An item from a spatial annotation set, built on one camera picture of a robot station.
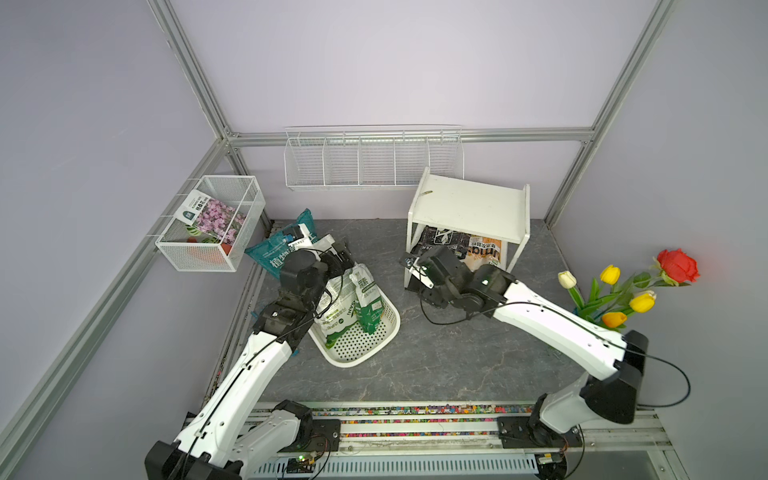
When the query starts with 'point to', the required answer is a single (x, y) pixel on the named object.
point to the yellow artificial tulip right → (644, 303)
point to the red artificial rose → (677, 267)
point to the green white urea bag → (369, 305)
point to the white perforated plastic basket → (356, 344)
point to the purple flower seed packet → (213, 216)
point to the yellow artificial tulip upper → (610, 274)
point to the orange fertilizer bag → (483, 251)
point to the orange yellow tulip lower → (614, 319)
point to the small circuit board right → (551, 466)
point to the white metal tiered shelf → (484, 210)
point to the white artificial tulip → (568, 281)
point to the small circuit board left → (300, 465)
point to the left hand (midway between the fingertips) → (335, 245)
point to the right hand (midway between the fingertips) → (435, 271)
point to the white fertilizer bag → (337, 309)
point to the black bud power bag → (430, 236)
